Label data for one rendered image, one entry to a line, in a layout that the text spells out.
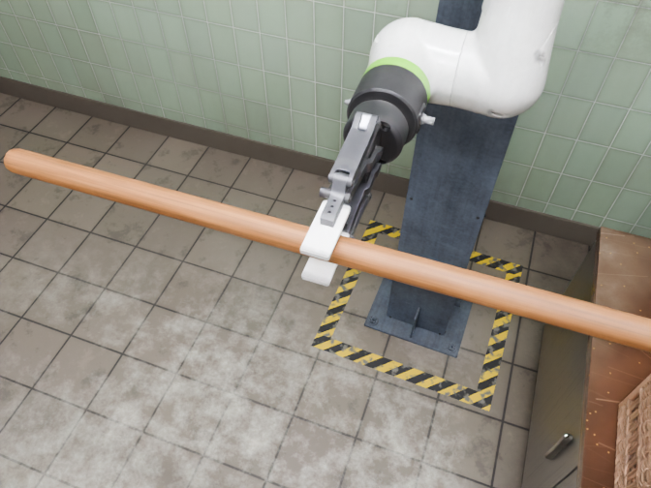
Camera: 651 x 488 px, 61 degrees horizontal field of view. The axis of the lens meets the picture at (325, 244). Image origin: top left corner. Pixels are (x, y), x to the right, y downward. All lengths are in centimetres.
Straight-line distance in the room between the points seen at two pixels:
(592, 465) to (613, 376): 20
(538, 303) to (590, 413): 72
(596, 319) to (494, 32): 37
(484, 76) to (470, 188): 64
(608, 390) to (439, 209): 56
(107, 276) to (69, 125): 91
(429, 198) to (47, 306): 137
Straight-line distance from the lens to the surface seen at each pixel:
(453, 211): 144
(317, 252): 54
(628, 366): 134
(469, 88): 77
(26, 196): 256
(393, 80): 70
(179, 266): 210
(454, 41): 78
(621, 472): 121
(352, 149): 59
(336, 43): 195
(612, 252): 151
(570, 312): 56
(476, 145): 129
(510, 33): 74
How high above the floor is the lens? 165
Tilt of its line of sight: 52 degrees down
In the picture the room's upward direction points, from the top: straight up
